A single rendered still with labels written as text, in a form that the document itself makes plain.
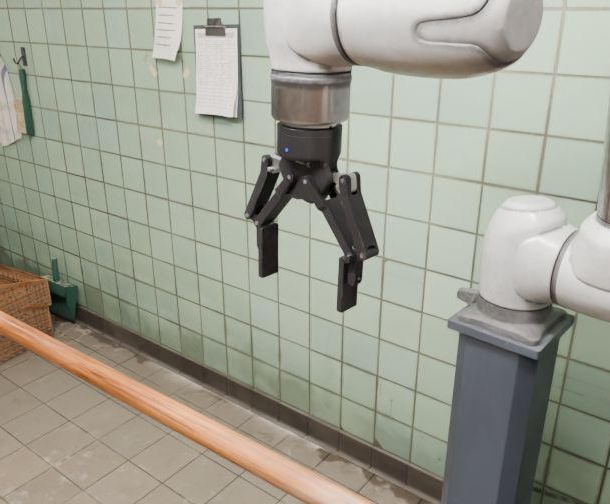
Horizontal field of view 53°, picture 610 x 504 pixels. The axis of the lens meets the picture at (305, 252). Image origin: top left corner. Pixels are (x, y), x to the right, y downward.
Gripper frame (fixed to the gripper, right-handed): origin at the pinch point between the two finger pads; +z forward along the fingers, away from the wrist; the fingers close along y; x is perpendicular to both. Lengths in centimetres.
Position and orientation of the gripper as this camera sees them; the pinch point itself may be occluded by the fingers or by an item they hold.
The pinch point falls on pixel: (305, 282)
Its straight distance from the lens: 77.2
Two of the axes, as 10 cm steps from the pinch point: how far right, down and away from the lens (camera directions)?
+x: -6.8, 2.7, -6.8
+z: -0.2, 9.2, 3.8
